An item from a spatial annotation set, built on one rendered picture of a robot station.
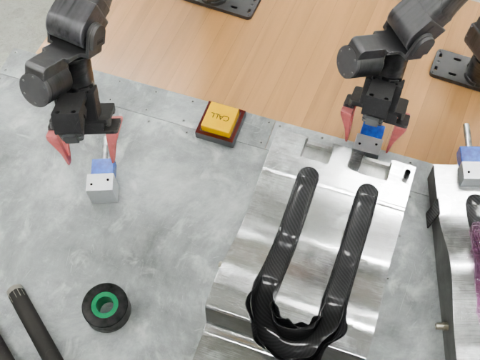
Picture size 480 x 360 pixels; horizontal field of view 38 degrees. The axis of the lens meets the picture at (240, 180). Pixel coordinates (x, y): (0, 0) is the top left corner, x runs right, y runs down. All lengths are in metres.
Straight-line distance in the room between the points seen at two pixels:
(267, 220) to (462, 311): 0.35
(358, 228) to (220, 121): 0.35
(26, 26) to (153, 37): 1.25
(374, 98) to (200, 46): 0.49
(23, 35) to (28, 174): 1.36
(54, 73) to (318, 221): 0.50
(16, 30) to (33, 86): 1.65
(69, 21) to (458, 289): 0.75
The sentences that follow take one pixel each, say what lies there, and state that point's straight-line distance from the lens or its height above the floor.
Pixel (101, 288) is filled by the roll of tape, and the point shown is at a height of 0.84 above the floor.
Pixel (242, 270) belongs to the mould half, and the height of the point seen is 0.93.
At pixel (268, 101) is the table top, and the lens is 1.43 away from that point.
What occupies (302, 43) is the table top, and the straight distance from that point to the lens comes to 1.52.
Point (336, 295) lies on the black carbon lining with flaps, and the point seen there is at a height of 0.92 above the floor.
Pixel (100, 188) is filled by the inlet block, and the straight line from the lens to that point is 1.30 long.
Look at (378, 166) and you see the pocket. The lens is 1.28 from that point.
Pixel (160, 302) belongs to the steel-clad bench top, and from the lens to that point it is 1.25.
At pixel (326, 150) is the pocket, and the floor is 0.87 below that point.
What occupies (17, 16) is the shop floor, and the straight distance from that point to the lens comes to 2.79.
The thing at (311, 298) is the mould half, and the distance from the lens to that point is 1.10.
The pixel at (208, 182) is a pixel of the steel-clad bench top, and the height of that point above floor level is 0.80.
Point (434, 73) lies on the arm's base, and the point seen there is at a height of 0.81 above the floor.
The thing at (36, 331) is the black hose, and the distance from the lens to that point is 1.23.
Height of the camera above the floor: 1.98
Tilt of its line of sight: 62 degrees down
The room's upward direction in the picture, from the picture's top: 4 degrees counter-clockwise
